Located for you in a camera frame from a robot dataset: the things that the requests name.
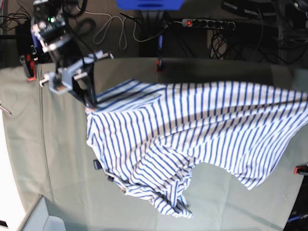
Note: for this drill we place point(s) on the red clamp right edge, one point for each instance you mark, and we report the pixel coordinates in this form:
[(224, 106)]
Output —
[(301, 170)]

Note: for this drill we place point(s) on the red clamp edge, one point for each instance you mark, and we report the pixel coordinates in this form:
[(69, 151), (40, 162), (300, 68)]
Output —
[(159, 65), (301, 170)]

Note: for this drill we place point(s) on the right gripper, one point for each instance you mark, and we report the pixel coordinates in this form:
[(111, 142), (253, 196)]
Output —
[(76, 71)]

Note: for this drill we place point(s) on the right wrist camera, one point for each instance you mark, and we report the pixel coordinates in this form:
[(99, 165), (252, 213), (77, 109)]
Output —
[(60, 85)]

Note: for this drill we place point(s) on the red clamp centre edge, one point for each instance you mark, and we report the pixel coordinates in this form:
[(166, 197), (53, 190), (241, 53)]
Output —
[(159, 65)]

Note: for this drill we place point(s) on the black power strip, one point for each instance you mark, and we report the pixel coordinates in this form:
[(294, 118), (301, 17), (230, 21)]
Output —
[(208, 24)]

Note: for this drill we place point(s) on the red black clamp left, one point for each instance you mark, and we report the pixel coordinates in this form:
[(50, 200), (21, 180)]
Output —
[(29, 61)]

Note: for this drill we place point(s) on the white bin bottom left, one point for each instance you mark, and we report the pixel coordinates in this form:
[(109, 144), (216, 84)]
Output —
[(37, 218)]

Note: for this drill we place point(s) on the blue white striped t-shirt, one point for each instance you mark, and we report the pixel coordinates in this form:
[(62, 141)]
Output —
[(148, 137)]

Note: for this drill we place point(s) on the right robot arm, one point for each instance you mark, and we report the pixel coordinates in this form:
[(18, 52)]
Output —
[(74, 60)]

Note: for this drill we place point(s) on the green table cloth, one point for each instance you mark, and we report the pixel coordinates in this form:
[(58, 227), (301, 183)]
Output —
[(46, 141)]

